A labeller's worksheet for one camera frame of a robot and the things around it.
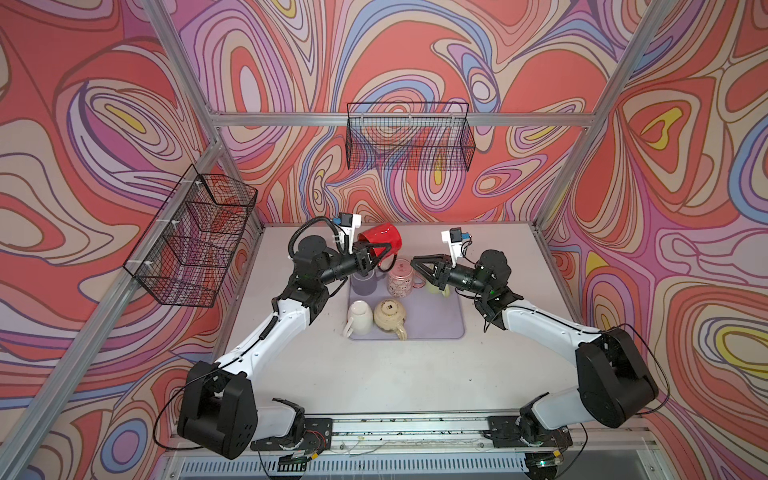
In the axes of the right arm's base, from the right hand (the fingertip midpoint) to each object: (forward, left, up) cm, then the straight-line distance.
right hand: (413, 268), depth 76 cm
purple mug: (+10, +14, -22) cm, 28 cm away
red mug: (+3, +7, +9) cm, 12 cm away
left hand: (+1, +6, +8) cm, 9 cm away
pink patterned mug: (+7, +2, -14) cm, 16 cm away
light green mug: (0, -7, -11) cm, 13 cm away
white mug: (-5, +15, -16) cm, 23 cm away
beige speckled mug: (-4, +7, -17) cm, 19 cm away
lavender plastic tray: (0, -4, -25) cm, 25 cm away
